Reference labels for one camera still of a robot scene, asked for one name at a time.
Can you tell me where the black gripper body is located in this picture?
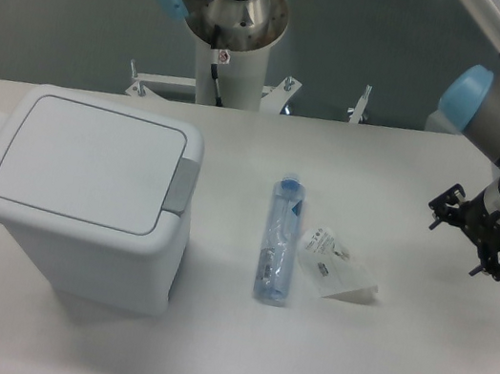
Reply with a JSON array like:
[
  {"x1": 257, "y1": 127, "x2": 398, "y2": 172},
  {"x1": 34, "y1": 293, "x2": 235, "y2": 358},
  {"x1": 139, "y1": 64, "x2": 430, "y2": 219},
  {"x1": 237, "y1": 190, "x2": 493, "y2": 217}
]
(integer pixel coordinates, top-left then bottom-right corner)
[{"x1": 459, "y1": 196, "x2": 500, "y2": 255}]

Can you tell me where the white plastic trash can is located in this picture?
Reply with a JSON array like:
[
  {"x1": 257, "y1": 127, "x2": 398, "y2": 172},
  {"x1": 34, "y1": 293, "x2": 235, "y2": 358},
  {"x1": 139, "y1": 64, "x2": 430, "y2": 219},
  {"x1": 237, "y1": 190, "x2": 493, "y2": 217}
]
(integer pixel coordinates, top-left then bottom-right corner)
[{"x1": 0, "y1": 85, "x2": 205, "y2": 316}]

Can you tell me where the crumpled white plastic bag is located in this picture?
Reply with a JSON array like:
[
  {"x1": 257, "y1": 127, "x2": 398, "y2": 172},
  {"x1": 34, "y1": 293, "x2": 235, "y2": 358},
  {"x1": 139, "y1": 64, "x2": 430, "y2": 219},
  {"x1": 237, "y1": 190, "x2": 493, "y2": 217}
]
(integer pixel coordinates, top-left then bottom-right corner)
[{"x1": 298, "y1": 226, "x2": 379, "y2": 304}]

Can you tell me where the clear plastic water bottle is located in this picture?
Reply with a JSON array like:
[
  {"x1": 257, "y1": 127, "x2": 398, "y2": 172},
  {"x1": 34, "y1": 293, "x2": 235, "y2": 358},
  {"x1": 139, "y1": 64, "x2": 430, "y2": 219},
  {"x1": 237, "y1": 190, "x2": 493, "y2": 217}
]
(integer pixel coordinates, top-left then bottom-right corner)
[{"x1": 253, "y1": 174, "x2": 305, "y2": 306}]

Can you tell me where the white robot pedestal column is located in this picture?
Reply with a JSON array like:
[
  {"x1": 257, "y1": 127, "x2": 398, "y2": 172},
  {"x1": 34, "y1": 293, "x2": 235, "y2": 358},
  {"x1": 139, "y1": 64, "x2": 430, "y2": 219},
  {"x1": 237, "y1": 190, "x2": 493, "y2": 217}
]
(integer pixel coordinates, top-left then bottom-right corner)
[{"x1": 195, "y1": 38, "x2": 270, "y2": 112}]

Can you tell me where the white pedestal base frame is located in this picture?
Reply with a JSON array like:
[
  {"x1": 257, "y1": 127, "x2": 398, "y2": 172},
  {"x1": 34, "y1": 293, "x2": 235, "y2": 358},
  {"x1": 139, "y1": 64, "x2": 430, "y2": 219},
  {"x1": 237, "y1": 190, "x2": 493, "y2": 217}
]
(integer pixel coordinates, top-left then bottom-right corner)
[{"x1": 123, "y1": 42, "x2": 375, "y2": 138}]

